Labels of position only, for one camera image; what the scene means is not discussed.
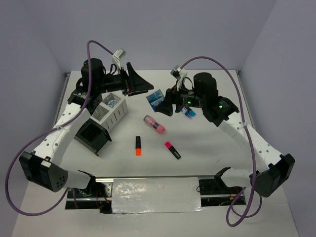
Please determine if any white mesh organizer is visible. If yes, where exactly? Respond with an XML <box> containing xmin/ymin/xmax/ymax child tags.
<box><xmin>91</xmin><ymin>92</ymin><xmax>128</xmax><ymax>132</ymax></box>

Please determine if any orange highlighter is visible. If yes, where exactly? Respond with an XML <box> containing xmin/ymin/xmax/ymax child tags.
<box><xmin>135</xmin><ymin>136</ymin><xmax>142</xmax><ymax>156</ymax></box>

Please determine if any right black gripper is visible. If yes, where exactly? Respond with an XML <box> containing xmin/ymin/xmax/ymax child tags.
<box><xmin>155</xmin><ymin>79</ymin><xmax>205</xmax><ymax>116</ymax></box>

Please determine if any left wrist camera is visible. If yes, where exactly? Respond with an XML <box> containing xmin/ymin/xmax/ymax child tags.
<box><xmin>112</xmin><ymin>48</ymin><xmax>126</xmax><ymax>73</ymax></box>

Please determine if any pink capped marker bottle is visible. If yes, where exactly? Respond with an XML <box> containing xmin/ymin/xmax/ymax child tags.
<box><xmin>143</xmin><ymin>115</ymin><xmax>166</xmax><ymax>134</ymax></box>

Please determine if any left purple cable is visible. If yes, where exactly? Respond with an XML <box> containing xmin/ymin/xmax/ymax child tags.
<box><xmin>4</xmin><ymin>39</ymin><xmax>117</xmax><ymax>216</ymax></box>

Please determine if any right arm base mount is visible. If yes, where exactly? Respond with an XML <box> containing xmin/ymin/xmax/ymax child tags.
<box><xmin>196</xmin><ymin>167</ymin><xmax>242</xmax><ymax>207</ymax></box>

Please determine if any silver foil cover plate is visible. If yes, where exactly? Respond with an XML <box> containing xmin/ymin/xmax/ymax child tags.
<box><xmin>112</xmin><ymin>177</ymin><xmax>203</xmax><ymax>214</ymax></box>

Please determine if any pink highlighter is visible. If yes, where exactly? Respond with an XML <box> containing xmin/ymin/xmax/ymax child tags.
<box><xmin>165</xmin><ymin>142</ymin><xmax>181</xmax><ymax>159</ymax></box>

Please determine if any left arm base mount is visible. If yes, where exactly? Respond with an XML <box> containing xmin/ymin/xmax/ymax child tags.
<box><xmin>65</xmin><ymin>178</ymin><xmax>114</xmax><ymax>214</ymax></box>

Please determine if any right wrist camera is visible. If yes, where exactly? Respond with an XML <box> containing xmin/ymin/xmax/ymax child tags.
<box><xmin>170</xmin><ymin>65</ymin><xmax>188</xmax><ymax>91</ymax></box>

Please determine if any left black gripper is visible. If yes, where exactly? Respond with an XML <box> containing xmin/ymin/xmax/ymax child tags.
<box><xmin>96</xmin><ymin>62</ymin><xmax>153</xmax><ymax>97</ymax></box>

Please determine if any blue capped pen pack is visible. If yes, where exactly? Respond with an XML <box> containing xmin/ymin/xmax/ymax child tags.
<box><xmin>181</xmin><ymin>107</ymin><xmax>196</xmax><ymax>119</ymax></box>

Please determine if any black mesh organizer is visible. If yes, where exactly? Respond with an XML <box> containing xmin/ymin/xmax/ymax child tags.
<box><xmin>75</xmin><ymin>118</ymin><xmax>112</xmax><ymax>156</ymax></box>

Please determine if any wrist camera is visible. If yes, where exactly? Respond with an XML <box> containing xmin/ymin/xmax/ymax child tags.
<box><xmin>170</xmin><ymin>65</ymin><xmax>188</xmax><ymax>91</ymax></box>
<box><xmin>112</xmin><ymin>48</ymin><xmax>126</xmax><ymax>73</ymax></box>

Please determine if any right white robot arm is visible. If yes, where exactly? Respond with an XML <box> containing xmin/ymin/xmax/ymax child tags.
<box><xmin>156</xmin><ymin>69</ymin><xmax>295</xmax><ymax>198</ymax></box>

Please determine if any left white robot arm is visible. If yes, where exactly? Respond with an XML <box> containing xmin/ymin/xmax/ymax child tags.
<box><xmin>19</xmin><ymin>58</ymin><xmax>154</xmax><ymax>197</ymax></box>

